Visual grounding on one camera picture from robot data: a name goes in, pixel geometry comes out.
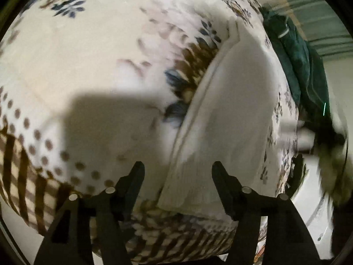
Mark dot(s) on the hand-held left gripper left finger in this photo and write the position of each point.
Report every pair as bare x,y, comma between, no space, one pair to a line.
136,177

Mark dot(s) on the white garment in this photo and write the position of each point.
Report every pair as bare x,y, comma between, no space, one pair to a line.
234,110

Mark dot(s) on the green striped sheet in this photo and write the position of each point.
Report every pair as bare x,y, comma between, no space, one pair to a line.
322,19

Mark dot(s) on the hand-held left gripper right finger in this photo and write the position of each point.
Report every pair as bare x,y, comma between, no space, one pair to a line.
221,177

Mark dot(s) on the floral printed blanket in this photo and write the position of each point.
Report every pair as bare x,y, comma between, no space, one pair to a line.
82,60

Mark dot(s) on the dark green cloth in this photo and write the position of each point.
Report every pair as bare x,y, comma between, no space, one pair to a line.
300,60

